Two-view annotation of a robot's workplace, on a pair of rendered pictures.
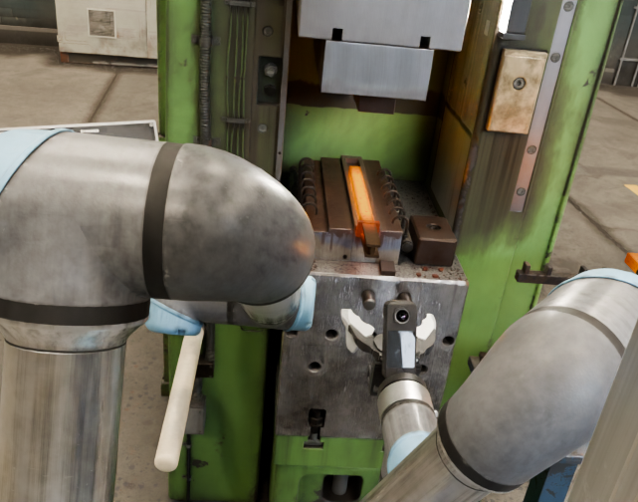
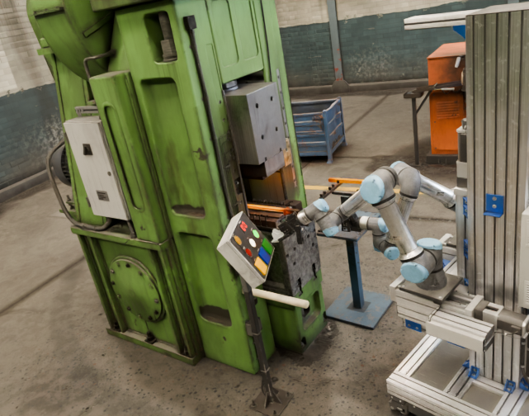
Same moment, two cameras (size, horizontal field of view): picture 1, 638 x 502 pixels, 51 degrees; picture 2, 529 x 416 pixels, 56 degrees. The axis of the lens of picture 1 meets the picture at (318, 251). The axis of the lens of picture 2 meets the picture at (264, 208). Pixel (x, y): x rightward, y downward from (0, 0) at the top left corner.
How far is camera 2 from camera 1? 223 cm
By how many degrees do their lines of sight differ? 42
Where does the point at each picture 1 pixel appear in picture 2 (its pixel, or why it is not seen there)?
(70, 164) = (383, 175)
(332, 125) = not seen: hidden behind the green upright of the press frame
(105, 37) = not seen: outside the picture
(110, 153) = (382, 172)
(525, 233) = (299, 191)
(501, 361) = (407, 179)
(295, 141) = not seen: hidden behind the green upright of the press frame
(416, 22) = (277, 145)
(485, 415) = (412, 186)
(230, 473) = (266, 343)
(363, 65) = (272, 163)
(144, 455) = (224, 378)
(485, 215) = (290, 192)
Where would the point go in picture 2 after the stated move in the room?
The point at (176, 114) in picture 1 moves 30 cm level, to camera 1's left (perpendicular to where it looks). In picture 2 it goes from (221, 212) to (182, 236)
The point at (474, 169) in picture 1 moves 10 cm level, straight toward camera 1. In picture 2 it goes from (285, 180) to (295, 183)
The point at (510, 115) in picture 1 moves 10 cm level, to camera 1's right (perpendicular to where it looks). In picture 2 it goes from (287, 159) to (296, 153)
